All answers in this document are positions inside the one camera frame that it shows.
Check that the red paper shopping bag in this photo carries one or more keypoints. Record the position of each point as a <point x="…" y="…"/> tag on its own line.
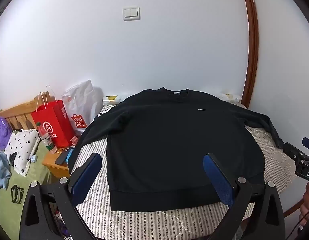
<point x="57" y="120"/>

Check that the white black flower pillow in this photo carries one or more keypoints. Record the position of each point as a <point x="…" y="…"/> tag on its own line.
<point x="22" y="150"/>

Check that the black sweatshirt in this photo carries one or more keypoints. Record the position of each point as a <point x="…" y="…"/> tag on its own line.
<point x="169" y="142"/>

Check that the white door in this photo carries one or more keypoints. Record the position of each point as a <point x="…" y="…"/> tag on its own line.
<point x="284" y="67"/>

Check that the white plastic shopping bag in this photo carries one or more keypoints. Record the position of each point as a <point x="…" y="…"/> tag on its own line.
<point x="82" y="105"/>

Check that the brown wooden door frame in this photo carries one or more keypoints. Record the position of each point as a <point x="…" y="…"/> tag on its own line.
<point x="253" y="42"/>

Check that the blue box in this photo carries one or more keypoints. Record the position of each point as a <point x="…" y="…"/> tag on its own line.
<point x="70" y="156"/>

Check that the wooden headboard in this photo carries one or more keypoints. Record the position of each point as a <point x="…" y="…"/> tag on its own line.
<point x="19" y="115"/>

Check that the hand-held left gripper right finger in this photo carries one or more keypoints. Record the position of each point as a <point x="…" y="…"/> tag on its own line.
<point x="219" y="180"/>

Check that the clear plastic water bottle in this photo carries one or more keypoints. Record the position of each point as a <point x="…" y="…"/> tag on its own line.
<point x="48" y="142"/>

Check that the small blue white object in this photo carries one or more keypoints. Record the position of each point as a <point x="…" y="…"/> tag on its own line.
<point x="32" y="158"/>

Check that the black phone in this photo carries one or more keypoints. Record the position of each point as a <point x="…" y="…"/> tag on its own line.
<point x="63" y="157"/>

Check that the grey striped bed quilt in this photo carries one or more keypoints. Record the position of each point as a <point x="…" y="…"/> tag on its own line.
<point x="99" y="205"/>

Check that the light blue cloth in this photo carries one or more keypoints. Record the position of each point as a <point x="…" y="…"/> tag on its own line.
<point x="0" y="170"/>

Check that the white light switch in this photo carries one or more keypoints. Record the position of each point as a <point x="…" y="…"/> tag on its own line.
<point x="131" y="13"/>

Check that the wooden nightstand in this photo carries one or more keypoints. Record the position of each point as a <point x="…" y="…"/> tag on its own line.
<point x="57" y="171"/>

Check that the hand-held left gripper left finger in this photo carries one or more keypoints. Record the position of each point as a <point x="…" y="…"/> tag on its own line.
<point x="87" y="177"/>

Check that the person's right hand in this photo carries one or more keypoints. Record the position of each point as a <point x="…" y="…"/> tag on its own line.
<point x="307" y="197"/>

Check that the small red box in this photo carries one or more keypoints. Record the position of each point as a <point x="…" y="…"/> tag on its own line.
<point x="75" y="140"/>

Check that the purple plush toy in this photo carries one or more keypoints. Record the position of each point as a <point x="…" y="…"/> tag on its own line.
<point x="3" y="132"/>

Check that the green bedsheet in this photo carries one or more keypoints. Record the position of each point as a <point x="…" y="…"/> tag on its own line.
<point x="34" y="172"/>

